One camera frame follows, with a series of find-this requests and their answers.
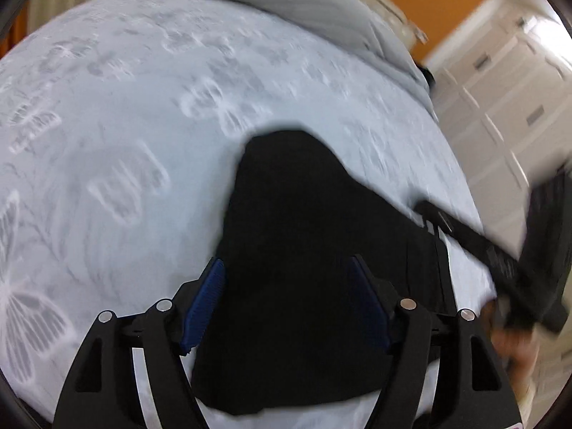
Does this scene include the black pants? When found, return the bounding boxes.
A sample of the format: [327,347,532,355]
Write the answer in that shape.
[191,130,455,415]

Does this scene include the white wardrobe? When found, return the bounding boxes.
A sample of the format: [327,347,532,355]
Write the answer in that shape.
[421,0,572,429]

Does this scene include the orange curtain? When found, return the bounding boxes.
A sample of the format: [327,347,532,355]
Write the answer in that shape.
[0,2,29,58]

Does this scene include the beige padded headboard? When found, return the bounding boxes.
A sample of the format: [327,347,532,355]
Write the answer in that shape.
[360,0,428,50]

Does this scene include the black item beside bed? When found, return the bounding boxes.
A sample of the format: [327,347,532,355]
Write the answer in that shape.
[416,63,436,93]

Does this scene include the butterfly print bed sheet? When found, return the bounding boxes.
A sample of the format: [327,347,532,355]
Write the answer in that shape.
[1,0,491,428]

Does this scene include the person's right hand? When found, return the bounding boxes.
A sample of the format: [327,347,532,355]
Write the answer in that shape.
[480,300,539,388]

